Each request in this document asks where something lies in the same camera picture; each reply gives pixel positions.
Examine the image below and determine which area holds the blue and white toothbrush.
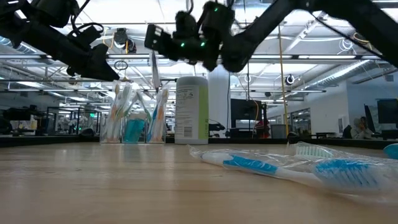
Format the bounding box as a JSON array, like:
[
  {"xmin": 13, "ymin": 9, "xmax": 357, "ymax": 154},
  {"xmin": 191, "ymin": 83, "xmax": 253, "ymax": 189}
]
[{"xmin": 189, "ymin": 146, "xmax": 398, "ymax": 198}]

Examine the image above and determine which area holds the green and white toothbrush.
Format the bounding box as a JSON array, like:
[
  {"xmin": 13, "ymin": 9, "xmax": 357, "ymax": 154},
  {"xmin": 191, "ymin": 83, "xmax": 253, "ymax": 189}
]
[
  {"xmin": 287, "ymin": 141, "xmax": 389, "ymax": 162},
  {"xmin": 134, "ymin": 91, "xmax": 153, "ymax": 124}
]

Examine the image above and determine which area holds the person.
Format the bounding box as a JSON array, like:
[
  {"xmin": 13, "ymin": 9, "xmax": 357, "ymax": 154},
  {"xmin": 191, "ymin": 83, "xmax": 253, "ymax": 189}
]
[{"xmin": 350, "ymin": 116, "xmax": 373, "ymax": 140}]

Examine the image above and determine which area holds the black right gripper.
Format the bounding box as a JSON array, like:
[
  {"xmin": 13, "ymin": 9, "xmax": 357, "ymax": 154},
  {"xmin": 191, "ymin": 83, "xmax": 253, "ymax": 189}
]
[{"xmin": 145, "ymin": 1, "xmax": 236, "ymax": 71}]

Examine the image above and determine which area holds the blue toothpaste tube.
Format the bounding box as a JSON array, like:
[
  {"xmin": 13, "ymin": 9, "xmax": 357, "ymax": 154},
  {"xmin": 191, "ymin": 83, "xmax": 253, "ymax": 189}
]
[{"xmin": 134, "ymin": 112, "xmax": 147, "ymax": 143}]

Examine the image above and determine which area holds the yellow hanging cord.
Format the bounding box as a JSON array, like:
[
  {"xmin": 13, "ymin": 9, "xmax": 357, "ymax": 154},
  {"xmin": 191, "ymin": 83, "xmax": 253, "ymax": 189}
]
[{"xmin": 277, "ymin": 24, "xmax": 289, "ymax": 138}]

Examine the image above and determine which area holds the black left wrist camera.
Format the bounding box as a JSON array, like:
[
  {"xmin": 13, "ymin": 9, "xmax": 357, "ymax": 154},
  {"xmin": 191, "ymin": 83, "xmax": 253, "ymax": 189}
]
[{"xmin": 67, "ymin": 24, "xmax": 105, "ymax": 47}]

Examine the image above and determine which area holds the black aluminium table frame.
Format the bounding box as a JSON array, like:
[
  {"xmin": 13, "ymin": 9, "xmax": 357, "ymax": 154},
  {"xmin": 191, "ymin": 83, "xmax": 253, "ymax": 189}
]
[{"xmin": 0, "ymin": 135, "xmax": 398, "ymax": 149}]

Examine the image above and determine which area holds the clear acrylic organizer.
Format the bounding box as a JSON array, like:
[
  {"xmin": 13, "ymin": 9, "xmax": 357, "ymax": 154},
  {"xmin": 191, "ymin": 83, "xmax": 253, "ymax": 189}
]
[{"xmin": 99, "ymin": 81, "xmax": 168, "ymax": 144}]

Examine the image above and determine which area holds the orange and white toothbrush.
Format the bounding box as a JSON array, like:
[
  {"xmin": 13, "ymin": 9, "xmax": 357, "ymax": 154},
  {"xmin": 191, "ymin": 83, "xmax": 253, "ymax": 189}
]
[
  {"xmin": 105, "ymin": 82, "xmax": 123, "ymax": 142},
  {"xmin": 118, "ymin": 83, "xmax": 134, "ymax": 125},
  {"xmin": 155, "ymin": 88, "xmax": 170, "ymax": 143}
]

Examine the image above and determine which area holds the black wall monitor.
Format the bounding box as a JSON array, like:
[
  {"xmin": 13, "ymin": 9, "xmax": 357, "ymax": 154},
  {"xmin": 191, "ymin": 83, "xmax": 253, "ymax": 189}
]
[{"xmin": 376, "ymin": 98, "xmax": 398, "ymax": 124}]

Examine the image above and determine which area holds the black standing screen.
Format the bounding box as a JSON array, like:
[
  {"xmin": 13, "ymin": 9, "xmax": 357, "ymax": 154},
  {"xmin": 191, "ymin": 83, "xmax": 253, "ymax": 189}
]
[{"xmin": 230, "ymin": 98, "xmax": 264, "ymax": 129}]

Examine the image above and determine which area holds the black overhead camera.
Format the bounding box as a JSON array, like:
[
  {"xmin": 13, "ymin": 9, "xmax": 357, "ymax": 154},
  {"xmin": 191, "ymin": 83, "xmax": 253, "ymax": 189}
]
[{"xmin": 113, "ymin": 27, "xmax": 137, "ymax": 54}]

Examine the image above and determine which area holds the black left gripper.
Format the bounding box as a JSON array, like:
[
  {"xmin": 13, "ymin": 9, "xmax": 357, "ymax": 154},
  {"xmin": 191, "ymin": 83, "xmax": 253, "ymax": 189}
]
[{"xmin": 21, "ymin": 18, "xmax": 121, "ymax": 82}]

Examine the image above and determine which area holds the white green disinfecting wipes canister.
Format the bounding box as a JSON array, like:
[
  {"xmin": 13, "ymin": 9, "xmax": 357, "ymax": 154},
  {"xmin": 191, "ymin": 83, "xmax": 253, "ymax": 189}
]
[{"xmin": 174, "ymin": 76, "xmax": 210, "ymax": 146}]

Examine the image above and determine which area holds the purple and white toothbrush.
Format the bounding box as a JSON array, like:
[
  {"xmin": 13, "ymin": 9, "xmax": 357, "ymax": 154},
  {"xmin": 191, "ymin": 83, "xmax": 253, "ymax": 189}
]
[
  {"xmin": 146, "ymin": 91, "xmax": 160, "ymax": 143},
  {"xmin": 150, "ymin": 50, "xmax": 162, "ymax": 93}
]

